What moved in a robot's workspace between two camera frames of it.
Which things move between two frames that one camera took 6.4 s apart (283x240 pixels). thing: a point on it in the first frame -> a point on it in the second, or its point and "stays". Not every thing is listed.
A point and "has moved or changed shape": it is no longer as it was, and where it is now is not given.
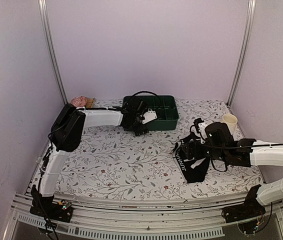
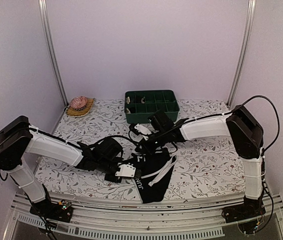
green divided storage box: (166, 108) has moved or changed shape
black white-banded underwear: (192, 171) -> (153, 172)
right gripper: (191, 145) -> (148, 149)
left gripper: (141, 130) -> (113, 179)
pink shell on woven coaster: (79, 101) stays
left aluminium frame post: (44, 13) stays
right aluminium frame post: (248, 24) stays
